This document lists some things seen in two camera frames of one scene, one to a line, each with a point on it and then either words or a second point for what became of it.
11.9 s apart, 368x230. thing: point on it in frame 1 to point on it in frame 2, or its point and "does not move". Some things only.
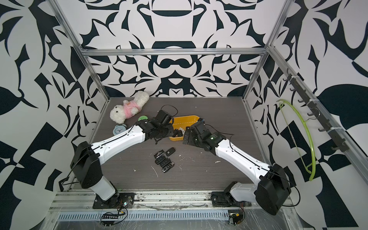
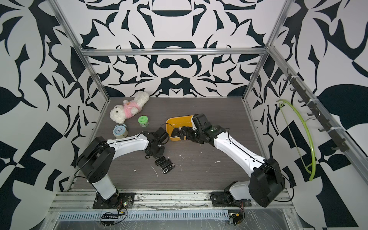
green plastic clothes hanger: [297, 110] does not move
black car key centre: [165, 162] does not move
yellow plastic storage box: [183, 122] does not move
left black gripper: [171, 130] to [160, 154]
